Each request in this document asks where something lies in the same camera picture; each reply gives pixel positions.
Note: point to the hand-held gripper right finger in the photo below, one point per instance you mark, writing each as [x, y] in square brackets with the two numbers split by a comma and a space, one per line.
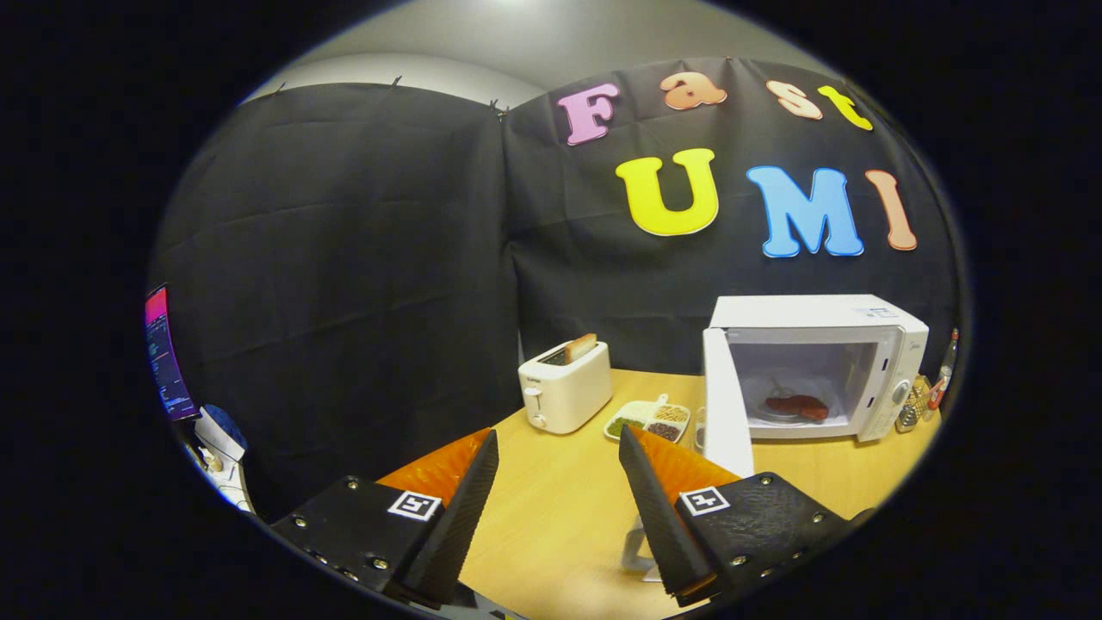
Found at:
[659, 517]

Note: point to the computer monitor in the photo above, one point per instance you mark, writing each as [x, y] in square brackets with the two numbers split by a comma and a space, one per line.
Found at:
[168, 362]

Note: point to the white pop-up toaster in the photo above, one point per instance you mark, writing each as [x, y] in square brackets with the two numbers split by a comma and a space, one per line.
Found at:
[572, 396]

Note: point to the white paper sheets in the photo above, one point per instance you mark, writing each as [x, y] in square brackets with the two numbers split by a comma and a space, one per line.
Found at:
[225, 478]

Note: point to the pink straw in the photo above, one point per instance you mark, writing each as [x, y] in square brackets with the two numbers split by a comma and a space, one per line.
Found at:
[935, 396]

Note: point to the toasted bread slice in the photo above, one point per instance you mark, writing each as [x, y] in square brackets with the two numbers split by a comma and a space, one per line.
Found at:
[581, 347]

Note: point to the glass turntable plate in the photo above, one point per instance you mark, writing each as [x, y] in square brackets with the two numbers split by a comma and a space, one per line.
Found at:
[775, 418]

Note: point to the white toaster oven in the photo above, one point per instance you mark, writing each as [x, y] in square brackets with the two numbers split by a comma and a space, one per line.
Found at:
[801, 314]

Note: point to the clear plastic water bottle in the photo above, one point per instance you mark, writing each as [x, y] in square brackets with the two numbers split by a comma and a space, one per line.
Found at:
[950, 357]

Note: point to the white divided bean plate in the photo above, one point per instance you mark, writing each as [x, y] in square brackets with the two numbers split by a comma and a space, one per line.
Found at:
[646, 420]

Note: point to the brown meat piece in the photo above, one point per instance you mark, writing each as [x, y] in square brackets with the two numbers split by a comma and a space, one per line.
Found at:
[796, 406]

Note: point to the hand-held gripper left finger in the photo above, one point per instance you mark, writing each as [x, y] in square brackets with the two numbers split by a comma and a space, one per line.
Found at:
[461, 525]

